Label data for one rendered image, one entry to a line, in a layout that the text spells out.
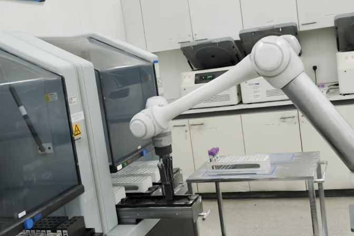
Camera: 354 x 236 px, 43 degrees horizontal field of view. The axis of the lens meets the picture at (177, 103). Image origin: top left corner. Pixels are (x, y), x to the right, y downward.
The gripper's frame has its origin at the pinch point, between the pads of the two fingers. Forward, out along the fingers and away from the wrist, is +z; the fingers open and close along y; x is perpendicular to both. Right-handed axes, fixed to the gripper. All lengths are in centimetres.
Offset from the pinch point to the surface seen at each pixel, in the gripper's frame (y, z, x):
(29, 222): 70, -15, -17
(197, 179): -23.0, 2.8, 5.6
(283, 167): -36, 2, 45
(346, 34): -260, -55, 85
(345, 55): -232, -38, 82
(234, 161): -28.9, -3.8, 23.6
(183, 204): 10.3, 2.7, 9.4
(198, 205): 3.2, 6.1, 13.4
